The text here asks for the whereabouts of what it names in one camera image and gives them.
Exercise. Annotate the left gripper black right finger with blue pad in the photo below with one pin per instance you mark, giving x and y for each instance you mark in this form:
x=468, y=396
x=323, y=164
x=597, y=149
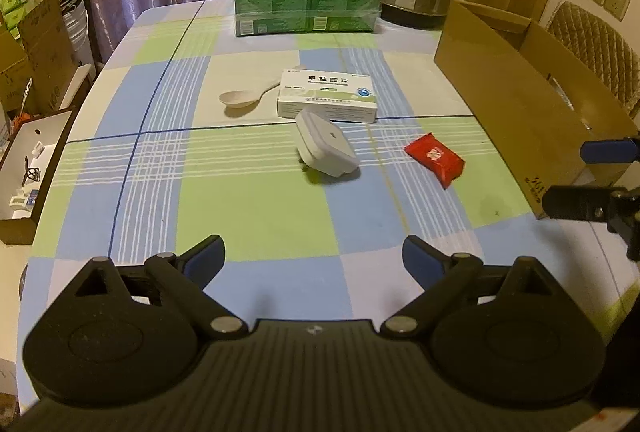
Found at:
x=443, y=278

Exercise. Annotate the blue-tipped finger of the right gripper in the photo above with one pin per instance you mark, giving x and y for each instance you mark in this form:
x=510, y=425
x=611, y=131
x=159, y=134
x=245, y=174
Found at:
x=611, y=151

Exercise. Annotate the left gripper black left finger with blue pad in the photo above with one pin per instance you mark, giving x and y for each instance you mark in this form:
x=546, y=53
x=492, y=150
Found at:
x=182, y=279

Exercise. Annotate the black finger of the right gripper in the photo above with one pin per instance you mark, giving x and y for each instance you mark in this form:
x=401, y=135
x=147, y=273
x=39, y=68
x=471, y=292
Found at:
x=617, y=207

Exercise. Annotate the red snack packet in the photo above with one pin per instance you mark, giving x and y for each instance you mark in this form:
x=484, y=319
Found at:
x=444, y=163

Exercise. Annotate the white square night light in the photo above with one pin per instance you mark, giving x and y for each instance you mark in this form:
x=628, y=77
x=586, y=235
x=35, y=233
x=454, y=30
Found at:
x=322, y=145

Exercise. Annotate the brown cardboard box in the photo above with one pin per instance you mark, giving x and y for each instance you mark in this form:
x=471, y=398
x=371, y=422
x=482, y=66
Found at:
x=534, y=99

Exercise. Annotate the quilted chair back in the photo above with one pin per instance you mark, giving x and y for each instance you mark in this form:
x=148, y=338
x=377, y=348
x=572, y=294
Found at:
x=601, y=49

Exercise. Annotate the checked tablecloth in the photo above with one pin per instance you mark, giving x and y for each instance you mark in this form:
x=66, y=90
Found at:
x=154, y=163

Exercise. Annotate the beige plastic spoon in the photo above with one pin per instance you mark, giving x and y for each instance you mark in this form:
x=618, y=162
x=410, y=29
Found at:
x=243, y=98

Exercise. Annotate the open box with small items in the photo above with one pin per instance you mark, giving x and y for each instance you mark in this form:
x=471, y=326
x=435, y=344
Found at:
x=27, y=170

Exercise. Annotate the white green medicine box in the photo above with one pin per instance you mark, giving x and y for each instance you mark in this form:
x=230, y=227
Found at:
x=340, y=97

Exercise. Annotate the cardboard boxes on left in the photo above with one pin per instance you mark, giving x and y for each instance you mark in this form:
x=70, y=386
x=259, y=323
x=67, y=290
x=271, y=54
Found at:
x=46, y=55

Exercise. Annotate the green tissue pack bundle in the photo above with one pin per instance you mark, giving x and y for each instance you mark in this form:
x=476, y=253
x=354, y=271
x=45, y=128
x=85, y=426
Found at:
x=263, y=17

